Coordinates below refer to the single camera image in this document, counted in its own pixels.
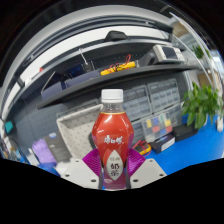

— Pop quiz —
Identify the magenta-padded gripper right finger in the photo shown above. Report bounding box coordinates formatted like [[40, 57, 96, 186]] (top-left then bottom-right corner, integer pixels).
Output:
[[123, 148, 168, 190]]

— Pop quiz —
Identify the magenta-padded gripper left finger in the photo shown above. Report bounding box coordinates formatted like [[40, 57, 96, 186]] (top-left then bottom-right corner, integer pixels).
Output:
[[61, 148, 103, 190]]

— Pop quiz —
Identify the red drink bottle white cap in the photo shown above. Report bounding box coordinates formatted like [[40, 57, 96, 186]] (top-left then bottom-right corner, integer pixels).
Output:
[[91, 88, 135, 191]]

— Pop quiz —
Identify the yellow multimeter with red leads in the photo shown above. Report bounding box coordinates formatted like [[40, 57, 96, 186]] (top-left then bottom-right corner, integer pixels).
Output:
[[132, 139, 153, 156]]

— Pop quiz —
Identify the dark grey upright carton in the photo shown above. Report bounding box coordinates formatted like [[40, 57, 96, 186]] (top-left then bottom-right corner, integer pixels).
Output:
[[43, 131, 73, 163]]

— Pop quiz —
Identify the black box with white label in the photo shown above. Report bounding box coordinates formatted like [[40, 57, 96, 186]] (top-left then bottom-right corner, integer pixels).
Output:
[[148, 133, 177, 154]]

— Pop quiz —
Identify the black rectangular speaker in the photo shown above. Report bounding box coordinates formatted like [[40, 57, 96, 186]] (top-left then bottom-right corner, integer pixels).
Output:
[[88, 131, 98, 151]]

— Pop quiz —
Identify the grey small-parts drawer cabinet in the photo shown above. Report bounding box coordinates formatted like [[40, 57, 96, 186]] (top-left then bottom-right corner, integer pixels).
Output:
[[121, 84, 154, 123], [146, 78, 181, 113], [131, 121, 148, 146], [166, 103, 184, 128]]

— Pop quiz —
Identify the purple plastic bag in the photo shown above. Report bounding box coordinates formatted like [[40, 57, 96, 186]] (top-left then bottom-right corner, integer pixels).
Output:
[[31, 138, 58, 165]]

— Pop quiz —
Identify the white dotted pegboard tray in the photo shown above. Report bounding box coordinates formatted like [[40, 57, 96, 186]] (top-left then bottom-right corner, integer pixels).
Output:
[[55, 103, 104, 159]]

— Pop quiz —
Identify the drawer cabinet with coloured parts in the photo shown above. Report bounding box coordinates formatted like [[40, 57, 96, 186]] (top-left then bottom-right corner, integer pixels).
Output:
[[141, 112, 174, 144]]

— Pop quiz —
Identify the flat black case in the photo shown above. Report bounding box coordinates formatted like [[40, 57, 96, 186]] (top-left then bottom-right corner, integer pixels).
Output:
[[171, 123, 199, 142]]

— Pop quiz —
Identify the potted green plant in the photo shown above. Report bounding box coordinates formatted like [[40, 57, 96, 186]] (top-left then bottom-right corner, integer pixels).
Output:
[[180, 81, 224, 130]]

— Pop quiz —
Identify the white shelving unit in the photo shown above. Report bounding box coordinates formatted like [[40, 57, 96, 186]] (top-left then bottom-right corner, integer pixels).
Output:
[[169, 11, 224, 88]]

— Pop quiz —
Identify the dark grey wall shelf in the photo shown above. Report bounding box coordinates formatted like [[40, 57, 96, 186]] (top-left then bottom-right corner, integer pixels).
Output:
[[36, 31, 201, 109]]

